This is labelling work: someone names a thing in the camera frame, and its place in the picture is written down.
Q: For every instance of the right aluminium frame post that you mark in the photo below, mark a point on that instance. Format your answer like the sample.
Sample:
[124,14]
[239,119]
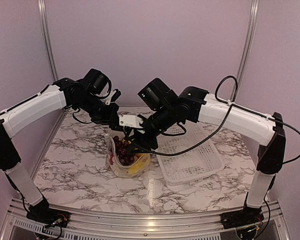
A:
[251,29]

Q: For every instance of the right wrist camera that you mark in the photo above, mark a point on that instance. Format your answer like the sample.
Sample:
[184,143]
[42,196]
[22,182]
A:
[131,121]

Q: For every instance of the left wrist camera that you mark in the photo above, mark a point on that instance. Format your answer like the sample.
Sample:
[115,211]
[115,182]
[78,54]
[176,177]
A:
[113,96]

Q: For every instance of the yellow corn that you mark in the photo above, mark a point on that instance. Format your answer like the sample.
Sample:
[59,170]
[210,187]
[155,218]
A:
[141,164]

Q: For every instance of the aluminium frame post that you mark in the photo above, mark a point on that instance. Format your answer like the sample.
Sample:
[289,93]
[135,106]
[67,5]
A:
[47,40]
[251,29]

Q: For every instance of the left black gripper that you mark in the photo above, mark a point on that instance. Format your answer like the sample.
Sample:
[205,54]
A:
[107,119]

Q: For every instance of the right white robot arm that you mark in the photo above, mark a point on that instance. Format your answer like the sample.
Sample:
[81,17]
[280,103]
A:
[200,106]

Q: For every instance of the left aluminium frame post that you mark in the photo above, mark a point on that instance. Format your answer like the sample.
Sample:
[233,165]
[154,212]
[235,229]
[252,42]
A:
[47,40]

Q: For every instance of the purple grape bunch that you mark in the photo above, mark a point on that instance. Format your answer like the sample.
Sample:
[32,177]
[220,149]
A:
[121,151]

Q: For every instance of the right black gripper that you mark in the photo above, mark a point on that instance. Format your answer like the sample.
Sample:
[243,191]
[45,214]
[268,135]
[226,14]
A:
[141,142]

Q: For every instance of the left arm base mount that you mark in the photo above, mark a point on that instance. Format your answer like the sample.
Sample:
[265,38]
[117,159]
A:
[42,213]

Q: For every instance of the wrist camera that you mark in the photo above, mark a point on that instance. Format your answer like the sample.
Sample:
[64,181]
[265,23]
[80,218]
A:
[131,121]
[113,96]

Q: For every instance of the front aluminium rail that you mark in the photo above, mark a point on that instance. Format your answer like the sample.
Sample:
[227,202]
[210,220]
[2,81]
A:
[98,225]

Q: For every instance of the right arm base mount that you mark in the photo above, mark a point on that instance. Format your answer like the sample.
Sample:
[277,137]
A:
[238,218]

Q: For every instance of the clear dotted zip bag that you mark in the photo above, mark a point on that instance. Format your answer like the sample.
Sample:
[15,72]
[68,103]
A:
[118,169]

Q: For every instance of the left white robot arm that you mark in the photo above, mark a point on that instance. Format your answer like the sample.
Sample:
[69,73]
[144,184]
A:
[93,94]

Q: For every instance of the white plastic basket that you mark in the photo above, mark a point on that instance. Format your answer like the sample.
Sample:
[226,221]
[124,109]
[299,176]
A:
[196,164]

